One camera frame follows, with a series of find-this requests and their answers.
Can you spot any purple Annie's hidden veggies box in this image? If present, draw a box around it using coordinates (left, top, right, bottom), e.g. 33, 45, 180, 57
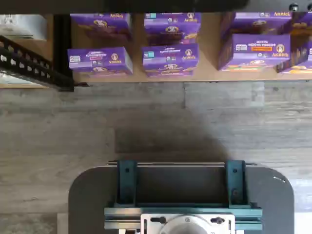
217, 34, 292, 72
220, 11, 293, 37

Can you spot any black perforated shelf beam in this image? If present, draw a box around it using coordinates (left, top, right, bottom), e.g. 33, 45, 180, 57
0, 35, 74, 93

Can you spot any white box top left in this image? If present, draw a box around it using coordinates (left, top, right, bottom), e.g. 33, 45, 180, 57
0, 14, 47, 40

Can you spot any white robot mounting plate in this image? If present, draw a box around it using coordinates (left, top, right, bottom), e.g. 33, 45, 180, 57
140, 212, 236, 234

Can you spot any teal metal bracket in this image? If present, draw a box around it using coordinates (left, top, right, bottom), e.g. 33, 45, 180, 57
116, 160, 138, 208
224, 160, 247, 208

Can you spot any teal aluminium rail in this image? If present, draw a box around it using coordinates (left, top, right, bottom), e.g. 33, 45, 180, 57
104, 206, 263, 231

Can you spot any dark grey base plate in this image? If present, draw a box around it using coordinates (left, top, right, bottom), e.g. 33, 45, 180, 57
68, 165, 294, 234

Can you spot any black shelf post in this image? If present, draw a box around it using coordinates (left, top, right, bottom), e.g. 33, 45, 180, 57
53, 14, 75, 93

